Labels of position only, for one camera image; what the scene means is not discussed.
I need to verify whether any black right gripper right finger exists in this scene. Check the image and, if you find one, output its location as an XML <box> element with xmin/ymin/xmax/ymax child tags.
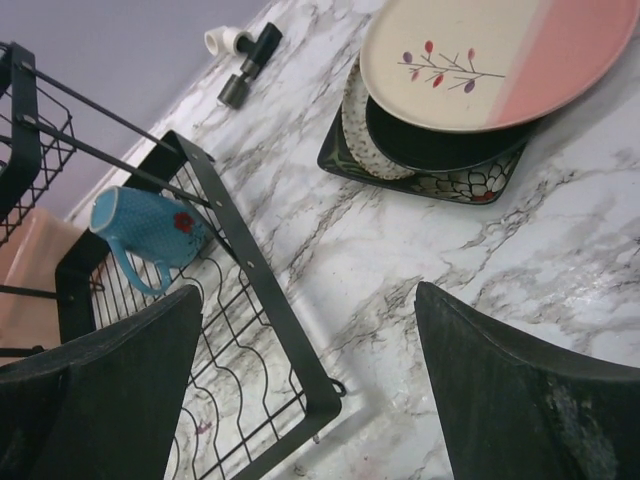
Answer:
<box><xmin>415</xmin><ymin>282</ymin><xmax>639</xmax><ymax>479</ymax></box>

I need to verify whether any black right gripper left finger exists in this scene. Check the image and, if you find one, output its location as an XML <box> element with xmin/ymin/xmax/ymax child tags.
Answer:
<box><xmin>1</xmin><ymin>285</ymin><xmax>202</xmax><ymax>479</ymax></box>

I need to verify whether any blue floral mug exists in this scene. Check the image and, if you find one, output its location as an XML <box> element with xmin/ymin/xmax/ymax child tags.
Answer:
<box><xmin>89</xmin><ymin>186</ymin><xmax>207</xmax><ymax>296</ymax></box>

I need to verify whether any pink plastic storage box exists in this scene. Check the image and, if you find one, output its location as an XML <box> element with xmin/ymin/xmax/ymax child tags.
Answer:
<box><xmin>0</xmin><ymin>208</ymin><xmax>86</xmax><ymax>359</ymax></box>

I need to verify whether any black floral square plate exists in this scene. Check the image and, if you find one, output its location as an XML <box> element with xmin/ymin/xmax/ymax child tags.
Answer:
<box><xmin>317</xmin><ymin>112</ymin><xmax>525</xmax><ymax>206</ymax></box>

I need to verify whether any black round plate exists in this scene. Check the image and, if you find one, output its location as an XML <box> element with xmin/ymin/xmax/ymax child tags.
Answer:
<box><xmin>365</xmin><ymin>97</ymin><xmax>541</xmax><ymax>173</ymax></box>

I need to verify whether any speckled white plate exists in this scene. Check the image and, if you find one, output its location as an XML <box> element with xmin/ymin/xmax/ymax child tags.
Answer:
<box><xmin>341</xmin><ymin>57</ymin><xmax>415</xmax><ymax>181</ymax></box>

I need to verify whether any pink and cream plate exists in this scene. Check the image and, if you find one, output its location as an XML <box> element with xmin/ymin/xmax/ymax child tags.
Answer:
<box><xmin>360</xmin><ymin>0</ymin><xmax>639</xmax><ymax>132</ymax></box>

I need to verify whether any black and white pipe fitting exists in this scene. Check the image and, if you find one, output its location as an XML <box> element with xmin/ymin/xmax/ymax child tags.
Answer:
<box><xmin>204</xmin><ymin>22</ymin><xmax>283</xmax><ymax>110</ymax></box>

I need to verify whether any black wire dish rack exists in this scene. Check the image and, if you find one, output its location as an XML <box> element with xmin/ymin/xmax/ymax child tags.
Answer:
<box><xmin>1</xmin><ymin>42</ymin><xmax>346</xmax><ymax>479</ymax></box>

